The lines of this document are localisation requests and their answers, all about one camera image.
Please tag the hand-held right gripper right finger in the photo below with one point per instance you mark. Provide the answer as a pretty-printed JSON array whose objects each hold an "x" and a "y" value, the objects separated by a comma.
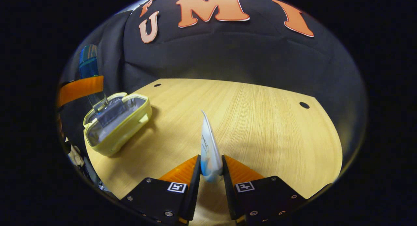
[{"x": 229, "y": 196}]

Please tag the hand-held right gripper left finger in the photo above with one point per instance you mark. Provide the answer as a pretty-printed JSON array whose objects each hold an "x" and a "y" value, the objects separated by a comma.
[{"x": 192, "y": 193}]

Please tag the small blue bottle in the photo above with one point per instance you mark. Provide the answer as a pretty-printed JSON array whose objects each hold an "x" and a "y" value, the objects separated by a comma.
[{"x": 88, "y": 61}]

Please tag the white squeeze tube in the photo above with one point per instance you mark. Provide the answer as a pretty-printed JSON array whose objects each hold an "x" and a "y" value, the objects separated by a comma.
[{"x": 211, "y": 148}]

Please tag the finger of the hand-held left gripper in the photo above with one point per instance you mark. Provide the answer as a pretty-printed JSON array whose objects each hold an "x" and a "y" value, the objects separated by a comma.
[{"x": 78, "y": 91}]

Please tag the small yellow suitcase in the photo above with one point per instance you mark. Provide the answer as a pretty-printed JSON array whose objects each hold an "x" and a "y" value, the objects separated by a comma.
[{"x": 130, "y": 128}]

